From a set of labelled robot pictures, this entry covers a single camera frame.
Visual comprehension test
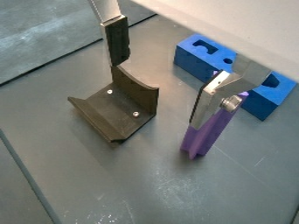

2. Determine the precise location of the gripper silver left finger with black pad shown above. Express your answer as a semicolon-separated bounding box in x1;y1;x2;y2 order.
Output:
88;0;130;67

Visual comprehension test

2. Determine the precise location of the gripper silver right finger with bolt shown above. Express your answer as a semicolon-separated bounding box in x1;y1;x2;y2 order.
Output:
189;54;270;130

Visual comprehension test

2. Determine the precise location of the purple star-shaped peg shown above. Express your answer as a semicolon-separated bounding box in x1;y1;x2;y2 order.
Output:
181;70;248;159

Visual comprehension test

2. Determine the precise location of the blue foam shape board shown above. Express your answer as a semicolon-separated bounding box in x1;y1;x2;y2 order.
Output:
173;34;296;121

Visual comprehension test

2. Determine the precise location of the black curved holder bracket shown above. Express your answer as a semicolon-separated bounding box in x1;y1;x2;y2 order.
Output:
68;66;158;143

